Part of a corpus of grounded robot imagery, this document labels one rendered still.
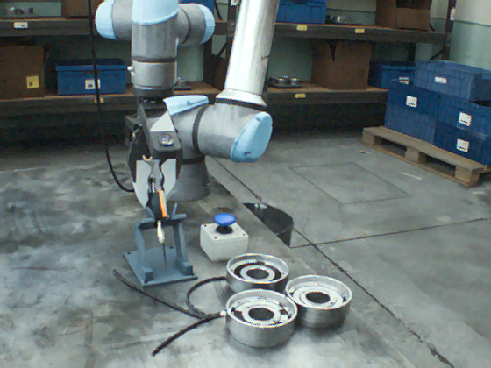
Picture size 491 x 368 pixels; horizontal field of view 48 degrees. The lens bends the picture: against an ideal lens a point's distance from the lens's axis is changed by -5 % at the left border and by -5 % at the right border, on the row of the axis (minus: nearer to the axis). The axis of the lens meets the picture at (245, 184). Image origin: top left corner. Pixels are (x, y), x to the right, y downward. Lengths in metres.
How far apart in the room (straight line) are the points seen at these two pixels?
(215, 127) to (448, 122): 3.56
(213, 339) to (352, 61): 4.34
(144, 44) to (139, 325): 0.44
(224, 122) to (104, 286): 0.46
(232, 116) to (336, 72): 3.78
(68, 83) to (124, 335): 3.54
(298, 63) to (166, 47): 4.47
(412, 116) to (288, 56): 1.25
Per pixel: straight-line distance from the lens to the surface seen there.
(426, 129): 4.88
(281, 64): 5.31
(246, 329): 0.83
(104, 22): 1.12
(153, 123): 0.94
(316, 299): 0.96
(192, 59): 4.99
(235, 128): 1.24
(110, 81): 4.34
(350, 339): 0.89
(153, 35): 0.94
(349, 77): 5.08
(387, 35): 5.15
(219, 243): 1.06
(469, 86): 4.56
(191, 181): 1.34
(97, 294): 0.97
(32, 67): 4.25
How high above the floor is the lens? 1.30
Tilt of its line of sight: 20 degrees down
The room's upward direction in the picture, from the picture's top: 4 degrees clockwise
